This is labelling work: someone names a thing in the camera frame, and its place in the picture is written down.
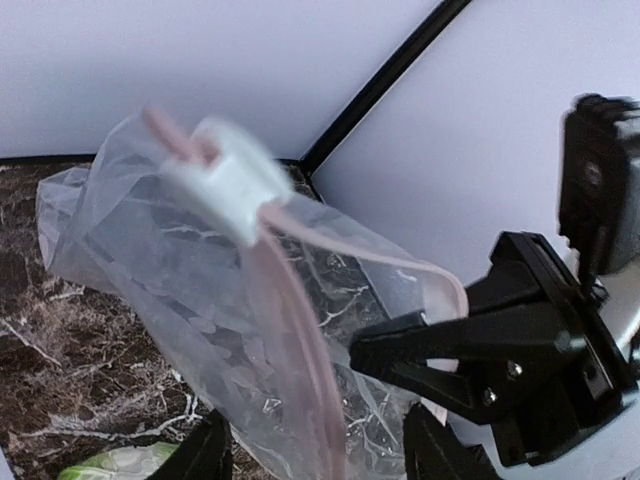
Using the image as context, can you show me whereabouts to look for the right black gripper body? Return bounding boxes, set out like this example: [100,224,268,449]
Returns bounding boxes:
[464,232,639,467]

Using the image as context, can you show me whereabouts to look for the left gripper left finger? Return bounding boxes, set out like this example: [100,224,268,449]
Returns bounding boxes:
[149,410,233,480]

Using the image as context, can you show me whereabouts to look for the white cauliflower with leaves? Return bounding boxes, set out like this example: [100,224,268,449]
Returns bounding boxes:
[58,442,179,480]

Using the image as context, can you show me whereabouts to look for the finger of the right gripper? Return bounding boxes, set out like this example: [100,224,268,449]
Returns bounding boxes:
[389,359,495,420]
[349,303,500,373]

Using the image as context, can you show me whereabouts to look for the clear zip top bag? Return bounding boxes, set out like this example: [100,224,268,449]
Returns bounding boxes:
[36,111,468,479]

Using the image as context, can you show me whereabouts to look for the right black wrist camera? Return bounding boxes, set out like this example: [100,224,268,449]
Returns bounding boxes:
[559,94,639,281]

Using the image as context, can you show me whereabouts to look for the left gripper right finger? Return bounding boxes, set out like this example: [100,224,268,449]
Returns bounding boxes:
[403,403,500,480]

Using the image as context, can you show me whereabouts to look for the right black frame post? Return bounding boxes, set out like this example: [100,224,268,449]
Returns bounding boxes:
[299,0,472,177]

